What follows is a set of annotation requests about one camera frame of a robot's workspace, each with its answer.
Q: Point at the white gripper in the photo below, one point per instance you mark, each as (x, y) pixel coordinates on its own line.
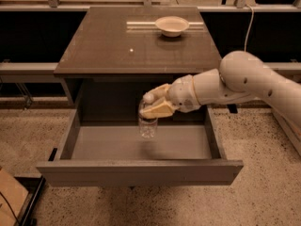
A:
(182, 93)

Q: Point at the clear plastic water bottle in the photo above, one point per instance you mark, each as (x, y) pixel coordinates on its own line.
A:
(147, 127)

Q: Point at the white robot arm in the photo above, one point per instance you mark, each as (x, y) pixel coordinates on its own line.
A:
(241, 77)

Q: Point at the brown cabinet counter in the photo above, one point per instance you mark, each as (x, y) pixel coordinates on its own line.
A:
(125, 40)

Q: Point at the open grey top drawer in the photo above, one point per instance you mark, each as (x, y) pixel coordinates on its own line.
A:
(103, 146)

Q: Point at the white bowl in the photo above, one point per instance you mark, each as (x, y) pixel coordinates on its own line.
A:
(172, 26)

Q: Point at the wooden board with black frame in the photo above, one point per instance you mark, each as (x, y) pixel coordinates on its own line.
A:
(18, 197)

